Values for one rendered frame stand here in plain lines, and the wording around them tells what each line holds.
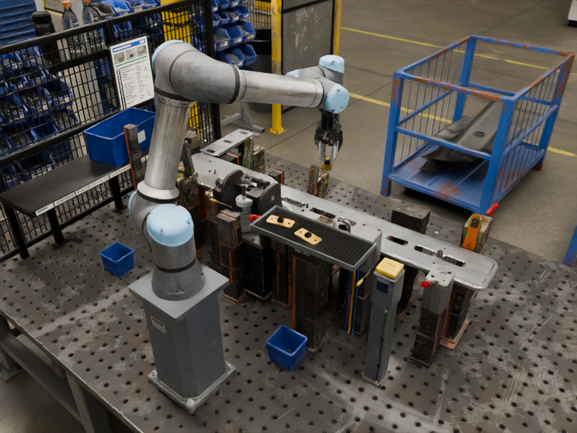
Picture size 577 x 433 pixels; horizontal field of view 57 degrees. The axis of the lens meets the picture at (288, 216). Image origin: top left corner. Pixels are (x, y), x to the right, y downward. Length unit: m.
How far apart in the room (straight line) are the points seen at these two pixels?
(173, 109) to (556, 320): 1.55
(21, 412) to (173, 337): 1.43
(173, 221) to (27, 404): 1.67
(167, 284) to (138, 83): 1.35
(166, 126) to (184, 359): 0.67
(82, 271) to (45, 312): 0.25
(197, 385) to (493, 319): 1.09
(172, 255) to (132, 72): 1.33
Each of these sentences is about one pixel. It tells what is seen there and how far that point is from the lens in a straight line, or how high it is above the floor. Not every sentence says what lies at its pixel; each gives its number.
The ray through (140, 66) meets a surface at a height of 1.32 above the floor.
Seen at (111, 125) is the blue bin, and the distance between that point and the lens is 2.54.
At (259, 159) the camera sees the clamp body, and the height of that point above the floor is 1.00.
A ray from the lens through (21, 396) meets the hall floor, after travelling 2.95.
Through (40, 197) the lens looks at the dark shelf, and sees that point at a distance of 2.27.
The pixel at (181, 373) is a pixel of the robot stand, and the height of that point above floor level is 0.84.
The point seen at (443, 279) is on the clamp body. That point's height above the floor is 1.06.
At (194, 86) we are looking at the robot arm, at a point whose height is 1.66.
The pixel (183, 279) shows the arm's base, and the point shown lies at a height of 1.16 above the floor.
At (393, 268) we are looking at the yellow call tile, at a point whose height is 1.16.
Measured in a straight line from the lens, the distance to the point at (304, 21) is 5.06.
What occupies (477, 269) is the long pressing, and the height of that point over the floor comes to 1.00.
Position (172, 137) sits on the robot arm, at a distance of 1.46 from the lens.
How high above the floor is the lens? 2.11
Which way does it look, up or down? 34 degrees down
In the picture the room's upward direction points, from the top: straight up
